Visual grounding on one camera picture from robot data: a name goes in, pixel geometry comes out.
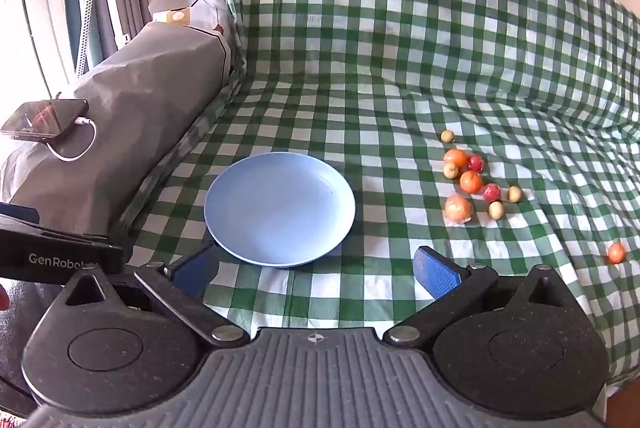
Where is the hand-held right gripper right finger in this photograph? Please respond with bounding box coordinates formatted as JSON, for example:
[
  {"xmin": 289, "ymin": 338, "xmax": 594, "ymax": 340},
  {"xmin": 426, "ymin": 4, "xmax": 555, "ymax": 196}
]
[{"xmin": 414, "ymin": 245, "xmax": 583, "ymax": 350}]

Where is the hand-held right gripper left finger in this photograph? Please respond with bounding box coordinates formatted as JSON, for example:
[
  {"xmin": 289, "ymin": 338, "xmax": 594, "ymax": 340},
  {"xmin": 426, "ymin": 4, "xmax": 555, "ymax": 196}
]
[{"xmin": 50, "ymin": 242, "xmax": 251, "ymax": 350}]

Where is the plastic-wrapped orange mandarin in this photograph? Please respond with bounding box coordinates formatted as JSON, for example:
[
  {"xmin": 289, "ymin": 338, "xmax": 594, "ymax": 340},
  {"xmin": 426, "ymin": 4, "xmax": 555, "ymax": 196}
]
[{"xmin": 444, "ymin": 195, "xmax": 474, "ymax": 225}]

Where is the light blue plate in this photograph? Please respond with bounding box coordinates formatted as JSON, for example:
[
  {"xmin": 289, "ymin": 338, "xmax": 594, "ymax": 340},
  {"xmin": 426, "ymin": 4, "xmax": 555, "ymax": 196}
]
[{"xmin": 204, "ymin": 151, "xmax": 357, "ymax": 269}]

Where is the black smartphone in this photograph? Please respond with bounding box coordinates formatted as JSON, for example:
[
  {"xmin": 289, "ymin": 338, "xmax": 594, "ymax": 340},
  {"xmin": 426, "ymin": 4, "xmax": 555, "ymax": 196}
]
[{"xmin": 0, "ymin": 99, "xmax": 90, "ymax": 141}]

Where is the grey sofa cover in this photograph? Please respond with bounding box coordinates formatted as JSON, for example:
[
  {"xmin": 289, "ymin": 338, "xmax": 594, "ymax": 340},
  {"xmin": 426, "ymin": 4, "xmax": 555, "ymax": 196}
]
[{"xmin": 0, "ymin": 0, "xmax": 246, "ymax": 304}]

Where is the green checked cloth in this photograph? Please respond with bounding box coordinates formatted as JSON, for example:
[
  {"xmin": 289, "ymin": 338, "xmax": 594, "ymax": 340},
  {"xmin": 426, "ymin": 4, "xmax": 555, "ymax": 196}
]
[{"xmin": 120, "ymin": 0, "xmax": 640, "ymax": 384}]

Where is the white charging cable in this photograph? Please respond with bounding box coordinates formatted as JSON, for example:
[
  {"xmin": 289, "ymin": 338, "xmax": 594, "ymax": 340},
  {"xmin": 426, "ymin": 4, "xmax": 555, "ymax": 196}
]
[{"xmin": 47, "ymin": 115, "xmax": 97, "ymax": 162}]

